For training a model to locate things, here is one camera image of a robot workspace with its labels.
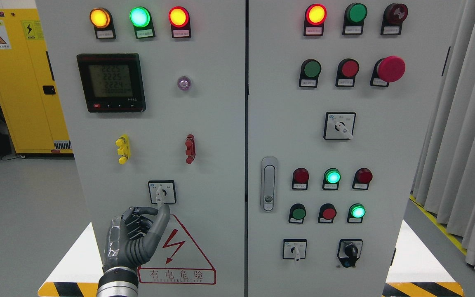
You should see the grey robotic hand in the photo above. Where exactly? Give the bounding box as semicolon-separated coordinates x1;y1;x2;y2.
103;204;170;272

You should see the white rotary light switch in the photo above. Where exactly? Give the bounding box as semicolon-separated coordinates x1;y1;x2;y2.
148;180;177;205

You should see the red electric danger sticker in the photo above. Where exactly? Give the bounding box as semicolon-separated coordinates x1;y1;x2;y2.
138;214;216;285

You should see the yellow terminal connector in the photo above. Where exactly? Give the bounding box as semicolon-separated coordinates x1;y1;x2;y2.
115;134;131;164

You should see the red terminal connector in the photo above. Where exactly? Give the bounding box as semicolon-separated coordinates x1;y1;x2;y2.
185;134;196;164

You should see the black digital power meter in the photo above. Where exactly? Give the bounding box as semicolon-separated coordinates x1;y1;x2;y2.
77;53;146;113

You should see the small clear light bulb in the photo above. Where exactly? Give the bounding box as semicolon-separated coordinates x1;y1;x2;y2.
177;76;192;92

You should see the green push button lower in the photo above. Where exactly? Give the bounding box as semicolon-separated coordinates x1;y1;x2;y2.
288;203;307;224

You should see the green push button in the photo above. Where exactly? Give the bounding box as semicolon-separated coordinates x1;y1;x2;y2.
288;203;307;224
298;59;322;88

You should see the dark red lamp lower left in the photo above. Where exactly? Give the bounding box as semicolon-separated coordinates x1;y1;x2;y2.
292;167;310;191

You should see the dark red lamp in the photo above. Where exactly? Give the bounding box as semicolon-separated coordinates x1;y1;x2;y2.
292;167;310;191
351;167;373;191

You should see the grey electrical control cabinet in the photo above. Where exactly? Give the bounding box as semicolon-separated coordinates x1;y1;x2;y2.
36;0;463;297

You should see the red push button lower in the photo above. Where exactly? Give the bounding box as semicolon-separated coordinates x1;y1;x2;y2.
318;203;337;224

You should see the red push button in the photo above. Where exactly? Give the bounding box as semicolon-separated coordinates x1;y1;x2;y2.
318;203;337;224
335;58;360;87

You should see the lit green lamp lower middle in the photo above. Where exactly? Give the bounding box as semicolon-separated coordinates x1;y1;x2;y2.
322;168;341;191

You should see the green indicator lamp top left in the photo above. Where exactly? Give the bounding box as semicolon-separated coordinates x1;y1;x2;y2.
129;6;156;39

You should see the amber indicator lamp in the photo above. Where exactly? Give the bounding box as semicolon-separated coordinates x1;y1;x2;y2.
90;7;116;40

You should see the red indicator lamp top left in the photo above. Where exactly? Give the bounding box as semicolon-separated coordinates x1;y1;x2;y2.
168;6;192;39

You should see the lit green button lower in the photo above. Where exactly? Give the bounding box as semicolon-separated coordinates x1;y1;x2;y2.
346;203;366;224

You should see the yellow safety storage cabinet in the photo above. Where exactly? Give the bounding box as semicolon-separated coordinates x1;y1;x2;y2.
0;8;73;156

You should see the dark red lamp lower right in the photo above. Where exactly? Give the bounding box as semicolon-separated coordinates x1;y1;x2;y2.
351;167;373;191

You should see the green push button upper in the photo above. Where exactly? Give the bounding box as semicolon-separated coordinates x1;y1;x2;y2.
298;59;322;88

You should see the red push button upper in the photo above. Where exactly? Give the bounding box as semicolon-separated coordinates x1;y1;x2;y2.
335;58;360;87

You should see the red indicator lamp right door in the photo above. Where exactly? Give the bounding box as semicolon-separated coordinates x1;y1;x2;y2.
303;3;327;36

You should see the red emergency stop button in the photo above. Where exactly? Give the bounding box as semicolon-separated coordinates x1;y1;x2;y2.
369;56;406;87

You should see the dark green lamp top right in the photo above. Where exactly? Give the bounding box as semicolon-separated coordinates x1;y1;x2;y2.
342;2;368;35

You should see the grey curtain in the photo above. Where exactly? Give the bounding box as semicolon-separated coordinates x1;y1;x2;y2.
413;0;475;269

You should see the dark red buzzer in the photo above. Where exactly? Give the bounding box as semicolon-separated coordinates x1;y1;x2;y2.
380;2;409;35

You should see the silver door latch handle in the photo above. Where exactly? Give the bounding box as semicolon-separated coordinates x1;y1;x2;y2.
260;156;278;212

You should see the white selector switch bottom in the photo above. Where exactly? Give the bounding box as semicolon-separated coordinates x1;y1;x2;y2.
282;239;308;262

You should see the white selector switch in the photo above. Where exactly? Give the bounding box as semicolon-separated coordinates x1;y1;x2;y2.
323;112;356;141
282;239;308;262

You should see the black selector switch bottom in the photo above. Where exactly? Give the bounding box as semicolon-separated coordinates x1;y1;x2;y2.
337;238;363;268

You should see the white selector switch right upper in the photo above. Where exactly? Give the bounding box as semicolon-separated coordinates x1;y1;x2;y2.
323;112;356;141

